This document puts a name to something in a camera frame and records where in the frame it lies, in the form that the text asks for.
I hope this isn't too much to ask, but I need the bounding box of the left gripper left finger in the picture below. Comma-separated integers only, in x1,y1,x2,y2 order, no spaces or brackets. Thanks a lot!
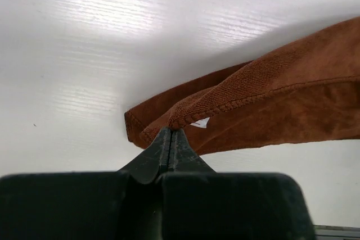
1,128,170,239

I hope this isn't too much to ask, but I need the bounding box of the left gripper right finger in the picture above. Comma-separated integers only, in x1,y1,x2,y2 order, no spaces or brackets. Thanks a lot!
160,130,316,239

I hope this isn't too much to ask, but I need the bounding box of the brown towel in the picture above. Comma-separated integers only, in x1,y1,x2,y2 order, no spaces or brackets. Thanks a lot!
124,17,359,155

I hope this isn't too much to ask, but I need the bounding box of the aluminium rail frame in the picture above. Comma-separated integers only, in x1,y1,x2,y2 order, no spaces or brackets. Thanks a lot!
314,225,360,240

